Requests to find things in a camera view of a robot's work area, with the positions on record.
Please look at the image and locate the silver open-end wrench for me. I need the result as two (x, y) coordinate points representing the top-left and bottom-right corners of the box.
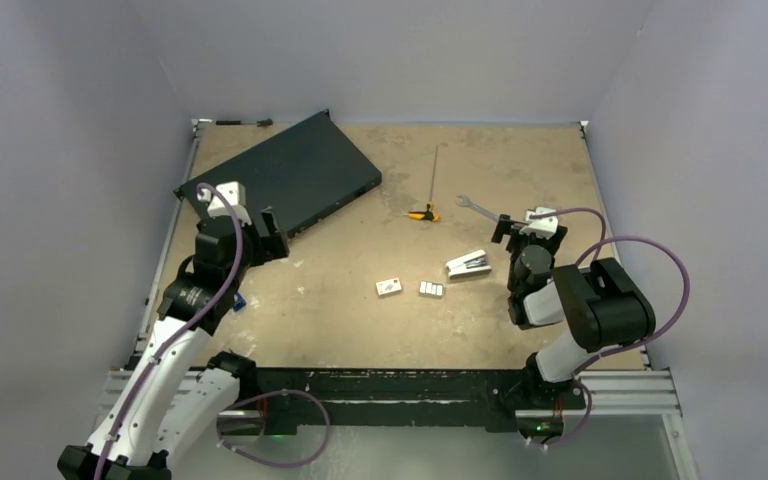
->
(456, 195), (499, 222)

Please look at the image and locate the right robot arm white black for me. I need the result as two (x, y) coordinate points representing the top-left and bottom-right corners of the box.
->
(491, 215), (656, 407)

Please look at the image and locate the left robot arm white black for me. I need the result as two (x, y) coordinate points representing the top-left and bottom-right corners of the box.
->
(57, 206), (289, 479)

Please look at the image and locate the blue black stapler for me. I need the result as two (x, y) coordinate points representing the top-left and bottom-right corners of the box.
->
(232, 292), (247, 312)

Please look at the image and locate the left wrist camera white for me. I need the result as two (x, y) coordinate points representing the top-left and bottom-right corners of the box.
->
(207, 181), (252, 225)

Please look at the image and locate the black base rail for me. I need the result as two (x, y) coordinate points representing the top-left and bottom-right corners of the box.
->
(231, 367), (586, 435)

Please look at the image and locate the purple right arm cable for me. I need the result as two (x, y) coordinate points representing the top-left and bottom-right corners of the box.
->
(528, 207), (691, 452)

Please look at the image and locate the dark network switch box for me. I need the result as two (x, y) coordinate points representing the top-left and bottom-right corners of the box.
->
(174, 110), (382, 238)

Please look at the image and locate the yellow black T-handle hex key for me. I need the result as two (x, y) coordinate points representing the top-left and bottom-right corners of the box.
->
(407, 146), (440, 222)

